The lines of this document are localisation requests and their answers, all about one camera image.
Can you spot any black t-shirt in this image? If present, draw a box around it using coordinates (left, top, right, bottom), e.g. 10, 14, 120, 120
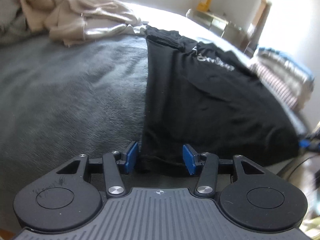
138, 26, 298, 176

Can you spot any grey bed blanket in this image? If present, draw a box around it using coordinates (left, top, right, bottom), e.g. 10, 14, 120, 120
0, 0, 311, 230

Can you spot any folded pink checked blanket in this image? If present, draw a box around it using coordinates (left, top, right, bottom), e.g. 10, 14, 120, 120
249, 62, 299, 111

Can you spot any folded cream blanket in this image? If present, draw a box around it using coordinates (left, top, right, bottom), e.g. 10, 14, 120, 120
251, 56, 314, 111

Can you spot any folded teal blanket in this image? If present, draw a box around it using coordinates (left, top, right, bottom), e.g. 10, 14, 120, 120
254, 47, 315, 81

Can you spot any cream desk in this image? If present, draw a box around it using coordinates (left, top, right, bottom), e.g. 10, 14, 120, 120
185, 9, 247, 50

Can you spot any beige crumpled garment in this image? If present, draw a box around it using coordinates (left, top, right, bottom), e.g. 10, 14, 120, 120
20, 0, 146, 47

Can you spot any yellow box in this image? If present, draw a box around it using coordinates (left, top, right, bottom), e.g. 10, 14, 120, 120
196, 0, 212, 12

